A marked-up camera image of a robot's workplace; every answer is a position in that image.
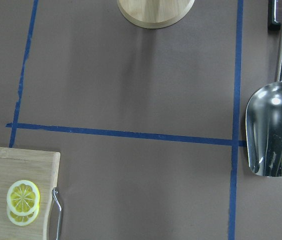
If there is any wooden stand base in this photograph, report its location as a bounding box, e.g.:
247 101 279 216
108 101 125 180
117 0 195 29

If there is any metal scoop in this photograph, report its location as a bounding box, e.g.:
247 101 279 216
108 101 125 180
245 23 282 177

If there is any lemon slice top stacked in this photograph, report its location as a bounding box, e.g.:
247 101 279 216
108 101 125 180
6 179 40 216

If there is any lemon slice stacked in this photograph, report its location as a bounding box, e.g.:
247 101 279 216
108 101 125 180
6 206 39 227
6 179 40 216

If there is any bamboo cutting board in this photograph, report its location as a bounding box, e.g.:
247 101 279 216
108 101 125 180
0 147 60 240

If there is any lemon slice bottom stacked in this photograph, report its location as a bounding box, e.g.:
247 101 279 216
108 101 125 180
6 206 39 227

